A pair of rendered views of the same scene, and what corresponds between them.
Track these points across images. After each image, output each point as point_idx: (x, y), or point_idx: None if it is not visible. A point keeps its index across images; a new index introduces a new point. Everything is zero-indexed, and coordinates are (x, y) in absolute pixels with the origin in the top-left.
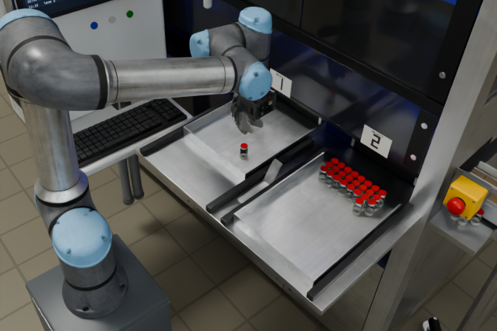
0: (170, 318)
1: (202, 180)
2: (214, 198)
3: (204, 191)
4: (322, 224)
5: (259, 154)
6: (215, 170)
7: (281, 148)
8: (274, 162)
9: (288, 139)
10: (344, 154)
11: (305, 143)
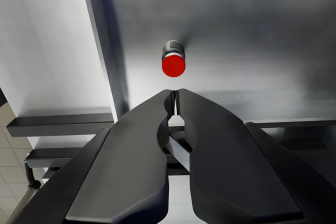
0: (4, 103)
1: (36, 48)
2: (43, 104)
3: (29, 79)
4: (169, 216)
5: (213, 65)
6: (84, 40)
7: (270, 83)
8: (187, 157)
9: (313, 70)
10: (332, 163)
11: (313, 122)
